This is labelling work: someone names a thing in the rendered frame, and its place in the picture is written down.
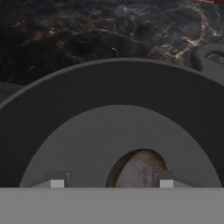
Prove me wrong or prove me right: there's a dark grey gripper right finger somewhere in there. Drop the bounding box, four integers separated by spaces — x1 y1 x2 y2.
152 170 194 189

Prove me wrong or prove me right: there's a dark grey pot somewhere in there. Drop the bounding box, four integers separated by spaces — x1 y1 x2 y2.
0 43 224 189

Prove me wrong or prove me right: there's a brown grey round object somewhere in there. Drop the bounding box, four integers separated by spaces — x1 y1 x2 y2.
105 148 169 189

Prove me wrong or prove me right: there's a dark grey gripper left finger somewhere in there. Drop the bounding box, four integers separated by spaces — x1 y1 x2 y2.
31 170 73 189

